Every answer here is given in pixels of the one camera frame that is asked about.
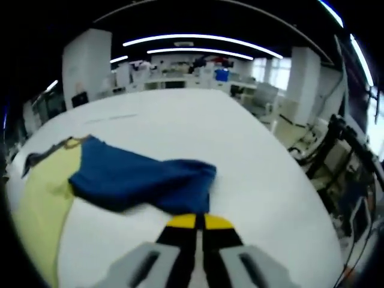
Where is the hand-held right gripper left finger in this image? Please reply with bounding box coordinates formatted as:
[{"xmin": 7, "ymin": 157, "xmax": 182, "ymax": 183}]
[{"xmin": 98, "ymin": 213, "xmax": 200, "ymax": 288}]

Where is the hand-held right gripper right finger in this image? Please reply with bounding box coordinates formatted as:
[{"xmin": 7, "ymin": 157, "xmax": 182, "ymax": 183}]
[{"xmin": 202, "ymin": 214, "xmax": 296, "ymax": 288}]

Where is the yellow blue black garment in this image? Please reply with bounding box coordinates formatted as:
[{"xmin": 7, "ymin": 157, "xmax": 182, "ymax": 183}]
[{"xmin": 13, "ymin": 134, "xmax": 218, "ymax": 288}]

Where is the white lab counter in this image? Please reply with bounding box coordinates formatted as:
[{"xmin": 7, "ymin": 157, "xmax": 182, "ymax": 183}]
[{"xmin": 113, "ymin": 71, "xmax": 259, "ymax": 94}]

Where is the black chair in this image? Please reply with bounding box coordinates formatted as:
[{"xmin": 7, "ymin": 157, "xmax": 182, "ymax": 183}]
[{"xmin": 71, "ymin": 92, "xmax": 89, "ymax": 109}]

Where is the blue crate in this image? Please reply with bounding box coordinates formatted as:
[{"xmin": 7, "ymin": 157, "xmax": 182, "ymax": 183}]
[{"xmin": 214, "ymin": 68, "xmax": 231, "ymax": 82}]

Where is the narrow white pillar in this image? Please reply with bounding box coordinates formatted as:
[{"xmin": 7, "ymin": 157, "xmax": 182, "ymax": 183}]
[{"xmin": 286, "ymin": 46, "xmax": 322, "ymax": 127}]

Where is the short ceiling light strip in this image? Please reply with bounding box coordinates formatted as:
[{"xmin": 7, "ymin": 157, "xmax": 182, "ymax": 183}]
[{"xmin": 146, "ymin": 47, "xmax": 254, "ymax": 61}]

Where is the wide white pillar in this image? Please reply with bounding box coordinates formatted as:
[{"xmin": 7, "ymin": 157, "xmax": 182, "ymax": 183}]
[{"xmin": 62, "ymin": 28, "xmax": 113, "ymax": 109}]

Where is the long ceiling light strip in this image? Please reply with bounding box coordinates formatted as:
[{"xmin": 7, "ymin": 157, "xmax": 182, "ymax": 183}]
[{"xmin": 122, "ymin": 33, "xmax": 284, "ymax": 60}]

